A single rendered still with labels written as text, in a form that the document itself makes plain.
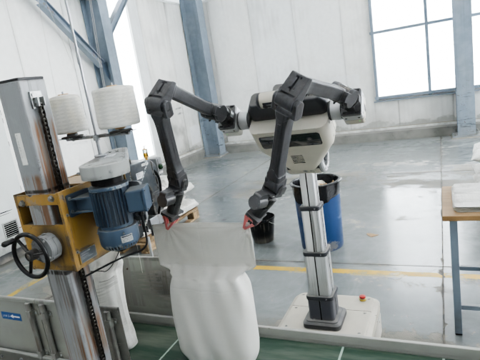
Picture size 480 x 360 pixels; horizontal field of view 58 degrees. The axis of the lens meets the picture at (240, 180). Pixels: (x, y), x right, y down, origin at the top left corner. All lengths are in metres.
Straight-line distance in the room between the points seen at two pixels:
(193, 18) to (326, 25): 3.04
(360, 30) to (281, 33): 1.69
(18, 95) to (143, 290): 1.43
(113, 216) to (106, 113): 0.39
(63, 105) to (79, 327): 0.89
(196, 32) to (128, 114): 8.99
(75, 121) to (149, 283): 1.15
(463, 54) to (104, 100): 7.95
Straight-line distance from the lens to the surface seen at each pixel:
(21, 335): 2.71
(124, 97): 1.74
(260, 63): 10.26
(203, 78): 10.60
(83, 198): 1.73
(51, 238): 1.78
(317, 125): 1.99
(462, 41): 9.13
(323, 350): 2.19
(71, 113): 1.93
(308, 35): 9.93
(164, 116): 1.73
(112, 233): 1.69
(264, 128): 2.08
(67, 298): 1.91
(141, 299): 2.78
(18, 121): 1.78
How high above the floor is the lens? 1.62
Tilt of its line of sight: 12 degrees down
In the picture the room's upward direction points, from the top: 9 degrees counter-clockwise
